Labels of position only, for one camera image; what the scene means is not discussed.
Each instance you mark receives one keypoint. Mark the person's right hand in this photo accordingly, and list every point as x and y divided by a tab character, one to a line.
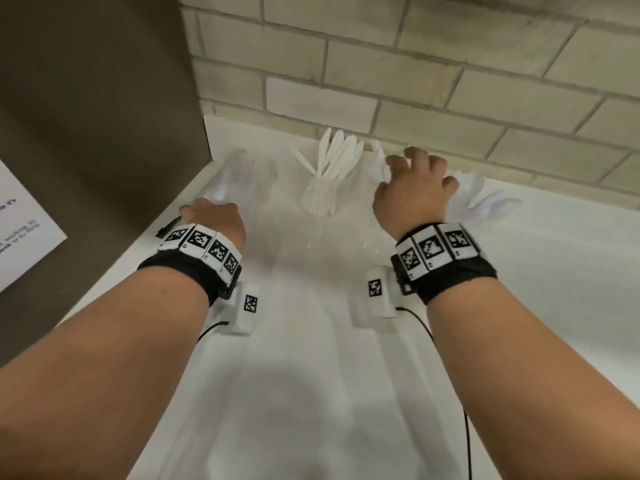
417	197

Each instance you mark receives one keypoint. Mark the person's left hand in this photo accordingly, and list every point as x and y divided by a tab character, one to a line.
217	222

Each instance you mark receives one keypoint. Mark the person's left fingers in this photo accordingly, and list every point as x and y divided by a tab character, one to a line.
189	210

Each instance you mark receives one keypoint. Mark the person's right little finger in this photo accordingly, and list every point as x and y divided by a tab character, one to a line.
450	185

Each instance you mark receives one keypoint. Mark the person's right thumb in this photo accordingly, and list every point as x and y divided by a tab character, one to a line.
382	197

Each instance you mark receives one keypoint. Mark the person's right middle finger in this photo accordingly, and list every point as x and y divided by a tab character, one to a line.
419	155

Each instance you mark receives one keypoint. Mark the person's right forearm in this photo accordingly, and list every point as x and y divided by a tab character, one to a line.
530	384

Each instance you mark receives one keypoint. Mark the person's left forearm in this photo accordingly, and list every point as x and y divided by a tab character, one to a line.
100	374

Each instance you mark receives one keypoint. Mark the bunch of white plastic forks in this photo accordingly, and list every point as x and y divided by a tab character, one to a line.
480	202

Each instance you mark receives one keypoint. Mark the left wristband with marker tiles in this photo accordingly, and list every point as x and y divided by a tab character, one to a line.
200	254

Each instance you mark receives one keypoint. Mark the wristband with marker tiles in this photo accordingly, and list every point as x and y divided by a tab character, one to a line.
200	254
440	259

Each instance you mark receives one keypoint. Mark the bunch of white plastic knives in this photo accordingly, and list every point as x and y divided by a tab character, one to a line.
330	169

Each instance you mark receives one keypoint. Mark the right wristband with marker tiles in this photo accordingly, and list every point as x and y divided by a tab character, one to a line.
440	259

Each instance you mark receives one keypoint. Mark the brown cabinet side panel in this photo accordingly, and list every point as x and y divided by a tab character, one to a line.
95	109

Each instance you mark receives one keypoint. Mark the white paper sign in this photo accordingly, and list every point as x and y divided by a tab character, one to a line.
25	229

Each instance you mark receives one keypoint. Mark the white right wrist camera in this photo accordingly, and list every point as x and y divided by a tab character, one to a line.
372	297

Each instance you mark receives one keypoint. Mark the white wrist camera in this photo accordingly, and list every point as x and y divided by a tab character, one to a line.
372	297
242	309

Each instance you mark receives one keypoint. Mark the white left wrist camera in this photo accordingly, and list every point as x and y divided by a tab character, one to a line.
242	309

